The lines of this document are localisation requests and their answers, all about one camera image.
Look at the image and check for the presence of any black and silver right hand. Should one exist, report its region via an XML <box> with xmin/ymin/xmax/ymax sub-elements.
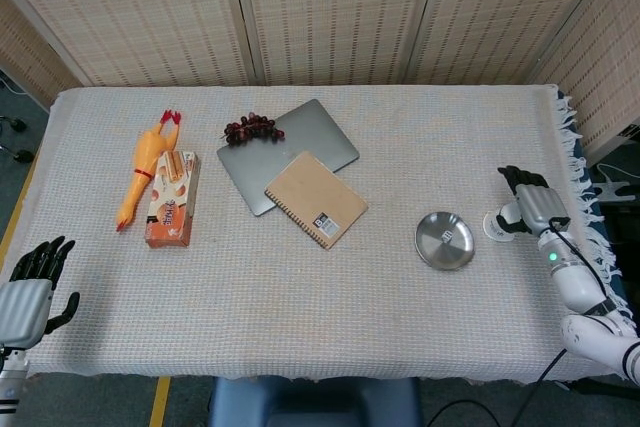
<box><xmin>497</xmin><ymin>165</ymin><xmax>571</xmax><ymax>238</ymax></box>

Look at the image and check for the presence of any black and silver left hand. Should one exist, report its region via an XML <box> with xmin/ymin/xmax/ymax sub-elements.
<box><xmin>0</xmin><ymin>235</ymin><xmax>81</xmax><ymax>350</ymax></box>

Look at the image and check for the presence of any white paper cup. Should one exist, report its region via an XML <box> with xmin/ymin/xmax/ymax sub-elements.
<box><xmin>482</xmin><ymin>200</ymin><xmax>525</xmax><ymax>244</ymax></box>

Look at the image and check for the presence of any small steel plate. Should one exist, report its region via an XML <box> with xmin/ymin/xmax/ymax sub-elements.
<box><xmin>414</xmin><ymin>211</ymin><xmax>476</xmax><ymax>272</ymax></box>

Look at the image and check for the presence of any black chair caster base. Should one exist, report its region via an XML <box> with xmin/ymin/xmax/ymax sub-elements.
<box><xmin>0</xmin><ymin>114</ymin><xmax>34</xmax><ymax>164</ymax></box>

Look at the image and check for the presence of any orange biscuit box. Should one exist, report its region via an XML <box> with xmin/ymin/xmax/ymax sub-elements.
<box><xmin>144</xmin><ymin>150</ymin><xmax>203</xmax><ymax>249</ymax></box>

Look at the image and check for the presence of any yellow rubber chicken toy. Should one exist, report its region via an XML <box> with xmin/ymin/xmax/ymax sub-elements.
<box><xmin>115</xmin><ymin>109</ymin><xmax>182</xmax><ymax>233</ymax></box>

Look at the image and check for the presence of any brown spiral notebook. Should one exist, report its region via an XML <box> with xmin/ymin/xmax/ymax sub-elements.
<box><xmin>263</xmin><ymin>150</ymin><xmax>370</xmax><ymax>252</ymax></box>

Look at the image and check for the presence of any grey closed laptop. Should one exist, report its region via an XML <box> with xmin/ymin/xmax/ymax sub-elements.
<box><xmin>216</xmin><ymin>98</ymin><xmax>361</xmax><ymax>218</ymax></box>

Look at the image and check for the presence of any white woven tablecloth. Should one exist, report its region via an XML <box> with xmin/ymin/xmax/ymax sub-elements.
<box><xmin>0</xmin><ymin>84</ymin><xmax>636</xmax><ymax>384</ymax></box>

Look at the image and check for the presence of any dark red grape bunch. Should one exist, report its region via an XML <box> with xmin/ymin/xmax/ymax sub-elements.
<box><xmin>222</xmin><ymin>114</ymin><xmax>287</xmax><ymax>146</ymax></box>

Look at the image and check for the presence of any beige woven folding screen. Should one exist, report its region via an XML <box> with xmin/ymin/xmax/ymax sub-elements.
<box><xmin>0</xmin><ymin>0</ymin><xmax>640</xmax><ymax>161</ymax></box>

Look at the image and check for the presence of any blue padded seat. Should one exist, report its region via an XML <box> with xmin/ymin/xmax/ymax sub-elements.
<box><xmin>207</xmin><ymin>375</ymin><xmax>424</xmax><ymax>427</ymax></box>

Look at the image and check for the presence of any white stand with cable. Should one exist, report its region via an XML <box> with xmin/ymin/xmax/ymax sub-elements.
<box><xmin>596</xmin><ymin>162</ymin><xmax>640</xmax><ymax>204</ymax></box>

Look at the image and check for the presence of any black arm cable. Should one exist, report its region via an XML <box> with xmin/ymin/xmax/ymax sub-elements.
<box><xmin>509</xmin><ymin>219</ymin><xmax>617</xmax><ymax>427</ymax></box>

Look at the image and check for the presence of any black floor cable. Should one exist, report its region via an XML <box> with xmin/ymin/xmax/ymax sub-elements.
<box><xmin>428</xmin><ymin>398</ymin><xmax>501</xmax><ymax>427</ymax></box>

